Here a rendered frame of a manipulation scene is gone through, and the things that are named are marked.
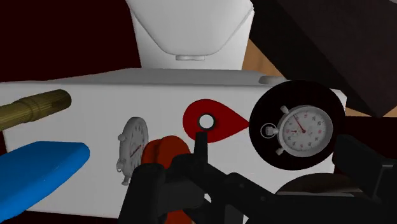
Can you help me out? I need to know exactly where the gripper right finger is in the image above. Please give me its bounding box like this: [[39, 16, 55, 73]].
[[332, 134, 397, 206]]

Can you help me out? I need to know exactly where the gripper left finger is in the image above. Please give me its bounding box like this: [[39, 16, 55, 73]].
[[118, 131, 277, 224]]

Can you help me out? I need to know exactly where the red round object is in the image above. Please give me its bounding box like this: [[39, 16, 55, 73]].
[[141, 135, 193, 224]]

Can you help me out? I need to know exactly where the silver stopwatch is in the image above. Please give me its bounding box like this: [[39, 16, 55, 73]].
[[116, 116, 150, 186], [260, 104, 334, 158]]

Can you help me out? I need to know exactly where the red teardrop-shaped tag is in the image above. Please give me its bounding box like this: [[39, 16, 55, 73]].
[[182, 99, 251, 144]]

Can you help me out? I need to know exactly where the black round plate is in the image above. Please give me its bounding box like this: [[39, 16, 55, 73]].
[[248, 80, 346, 171]]

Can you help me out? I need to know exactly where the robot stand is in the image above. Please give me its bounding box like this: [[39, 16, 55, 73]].
[[249, 0, 397, 118]]

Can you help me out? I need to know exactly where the blue flat rounded object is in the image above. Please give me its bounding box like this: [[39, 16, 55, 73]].
[[0, 141, 91, 223]]

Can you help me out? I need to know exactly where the olive ribbed cylinder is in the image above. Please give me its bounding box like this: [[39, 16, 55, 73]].
[[0, 89, 73, 132]]

